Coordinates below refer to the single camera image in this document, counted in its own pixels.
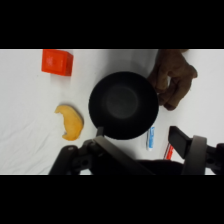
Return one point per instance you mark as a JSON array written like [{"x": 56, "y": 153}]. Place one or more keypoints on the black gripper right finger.
[{"x": 180, "y": 140}]

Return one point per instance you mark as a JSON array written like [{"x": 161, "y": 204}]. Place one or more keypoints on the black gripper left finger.
[{"x": 68, "y": 161}]

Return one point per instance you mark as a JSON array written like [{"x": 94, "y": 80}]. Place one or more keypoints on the red cube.
[{"x": 57, "y": 62}]

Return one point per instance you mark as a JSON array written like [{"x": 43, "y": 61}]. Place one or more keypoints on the black bowl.
[{"x": 123, "y": 105}]

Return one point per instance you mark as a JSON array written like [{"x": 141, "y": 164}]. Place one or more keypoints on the blue and white marker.
[{"x": 151, "y": 138}]

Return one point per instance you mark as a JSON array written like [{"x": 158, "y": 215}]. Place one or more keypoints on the yellow banana toy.
[{"x": 71, "y": 123}]

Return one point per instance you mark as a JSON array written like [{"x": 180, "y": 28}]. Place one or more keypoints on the brown plush toy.
[{"x": 176, "y": 78}]

